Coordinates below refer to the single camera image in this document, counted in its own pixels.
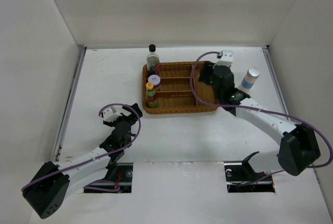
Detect red green sauce bottle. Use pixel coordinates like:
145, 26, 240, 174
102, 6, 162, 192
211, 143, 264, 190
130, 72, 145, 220
146, 82, 158, 108

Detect small jar white lid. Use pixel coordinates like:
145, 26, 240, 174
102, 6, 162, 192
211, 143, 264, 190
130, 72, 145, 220
148, 74, 161, 91

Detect dark soy sauce bottle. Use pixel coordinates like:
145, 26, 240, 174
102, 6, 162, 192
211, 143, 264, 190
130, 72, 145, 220
146, 44, 160, 76

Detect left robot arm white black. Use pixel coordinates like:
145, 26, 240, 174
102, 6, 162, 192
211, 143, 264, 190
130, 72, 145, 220
21, 103, 143, 219

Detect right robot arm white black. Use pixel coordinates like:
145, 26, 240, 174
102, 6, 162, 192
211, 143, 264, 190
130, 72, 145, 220
198, 61, 321, 180

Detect white blue cylindrical shaker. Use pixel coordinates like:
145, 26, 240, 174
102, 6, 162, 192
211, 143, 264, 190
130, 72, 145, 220
238, 67, 261, 92

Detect brown wicker divided basket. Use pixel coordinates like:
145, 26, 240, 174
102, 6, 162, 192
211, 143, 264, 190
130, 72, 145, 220
142, 62, 217, 114

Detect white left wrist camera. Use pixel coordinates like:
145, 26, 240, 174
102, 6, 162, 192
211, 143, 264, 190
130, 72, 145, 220
99, 106, 121, 123

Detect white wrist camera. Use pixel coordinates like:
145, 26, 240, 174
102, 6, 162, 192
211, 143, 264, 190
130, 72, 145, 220
215, 50, 234, 68
99, 106, 121, 123

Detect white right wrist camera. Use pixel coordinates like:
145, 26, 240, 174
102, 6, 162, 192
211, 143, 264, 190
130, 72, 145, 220
215, 50, 234, 68

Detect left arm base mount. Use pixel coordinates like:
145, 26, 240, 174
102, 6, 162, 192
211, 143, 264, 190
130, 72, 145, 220
83, 163, 134, 194

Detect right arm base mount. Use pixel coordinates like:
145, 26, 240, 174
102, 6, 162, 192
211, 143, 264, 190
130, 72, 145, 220
224, 152, 275, 193

